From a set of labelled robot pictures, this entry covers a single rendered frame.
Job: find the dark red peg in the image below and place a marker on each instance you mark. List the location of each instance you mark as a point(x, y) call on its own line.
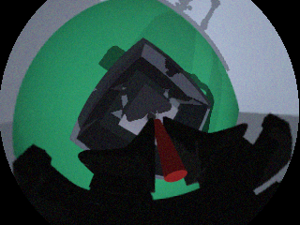
point(171, 164)

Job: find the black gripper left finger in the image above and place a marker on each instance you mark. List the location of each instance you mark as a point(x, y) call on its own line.
point(136, 159)

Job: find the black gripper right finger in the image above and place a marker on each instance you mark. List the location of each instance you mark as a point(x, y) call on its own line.
point(198, 148)

